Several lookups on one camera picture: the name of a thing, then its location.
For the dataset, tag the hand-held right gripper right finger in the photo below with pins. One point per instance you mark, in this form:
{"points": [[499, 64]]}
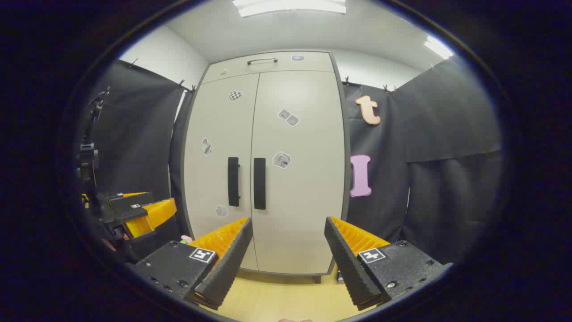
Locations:
{"points": [[346, 259]]}

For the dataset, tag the black backdrop cloth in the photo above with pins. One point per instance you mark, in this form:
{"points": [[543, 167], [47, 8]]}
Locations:
{"points": [[134, 143], [447, 192]]}

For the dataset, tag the pink and green small toy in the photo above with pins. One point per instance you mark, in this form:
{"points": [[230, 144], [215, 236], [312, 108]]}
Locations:
{"points": [[186, 239]]}

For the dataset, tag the grey double-door shoe cabinet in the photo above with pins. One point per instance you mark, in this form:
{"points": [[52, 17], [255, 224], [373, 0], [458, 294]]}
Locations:
{"points": [[347, 188]]}

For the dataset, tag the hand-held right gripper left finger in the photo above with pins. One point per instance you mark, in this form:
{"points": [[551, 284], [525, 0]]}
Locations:
{"points": [[230, 259]]}

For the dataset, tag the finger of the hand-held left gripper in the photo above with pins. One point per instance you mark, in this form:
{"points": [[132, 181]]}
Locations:
{"points": [[154, 214], [127, 206]]}

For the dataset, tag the grey cabinet drawer front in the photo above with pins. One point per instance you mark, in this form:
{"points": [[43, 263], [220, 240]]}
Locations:
{"points": [[277, 69]]}

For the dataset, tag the small ceiling light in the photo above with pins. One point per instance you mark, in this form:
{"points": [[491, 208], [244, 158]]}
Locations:
{"points": [[439, 47]]}

